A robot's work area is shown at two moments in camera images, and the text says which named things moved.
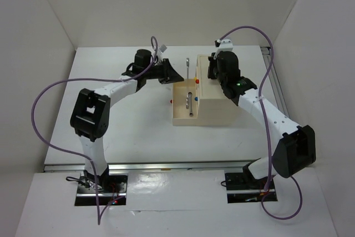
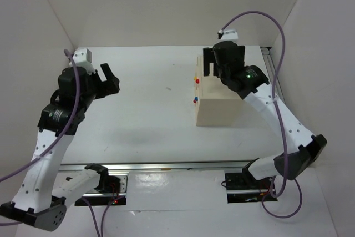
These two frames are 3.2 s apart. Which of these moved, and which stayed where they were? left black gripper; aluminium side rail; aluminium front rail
Moved: left black gripper
Stayed: aluminium side rail; aluminium front rail
